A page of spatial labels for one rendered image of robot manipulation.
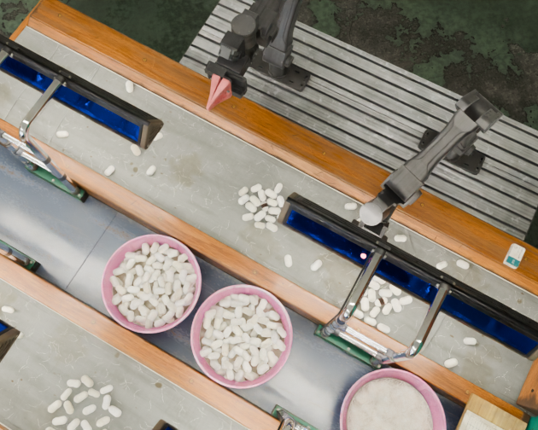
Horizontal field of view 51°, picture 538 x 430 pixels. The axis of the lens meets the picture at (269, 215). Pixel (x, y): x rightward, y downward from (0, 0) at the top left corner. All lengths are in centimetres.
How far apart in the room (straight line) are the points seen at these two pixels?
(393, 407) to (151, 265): 75
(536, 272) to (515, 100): 128
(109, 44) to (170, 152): 40
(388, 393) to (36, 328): 94
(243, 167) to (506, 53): 165
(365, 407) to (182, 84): 105
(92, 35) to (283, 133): 67
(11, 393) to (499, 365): 127
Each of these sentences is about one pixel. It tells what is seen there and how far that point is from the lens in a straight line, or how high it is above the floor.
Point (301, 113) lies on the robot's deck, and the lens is 179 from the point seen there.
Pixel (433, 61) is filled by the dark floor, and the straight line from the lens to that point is 279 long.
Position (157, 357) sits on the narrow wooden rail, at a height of 76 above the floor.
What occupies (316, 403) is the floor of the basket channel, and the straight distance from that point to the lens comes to 159.
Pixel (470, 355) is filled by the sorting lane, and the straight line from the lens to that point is 162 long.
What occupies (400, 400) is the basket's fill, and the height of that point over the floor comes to 73.
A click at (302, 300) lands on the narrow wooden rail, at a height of 76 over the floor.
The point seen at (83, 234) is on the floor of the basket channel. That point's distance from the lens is 172.
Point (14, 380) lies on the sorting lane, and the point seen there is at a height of 74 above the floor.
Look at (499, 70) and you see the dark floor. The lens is 287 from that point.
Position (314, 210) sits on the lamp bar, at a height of 111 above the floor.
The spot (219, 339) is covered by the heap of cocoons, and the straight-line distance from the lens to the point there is 153.
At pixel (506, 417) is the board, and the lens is 161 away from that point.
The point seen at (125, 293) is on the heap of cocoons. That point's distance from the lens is 159.
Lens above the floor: 226
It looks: 73 degrees down
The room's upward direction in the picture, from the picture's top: 3 degrees clockwise
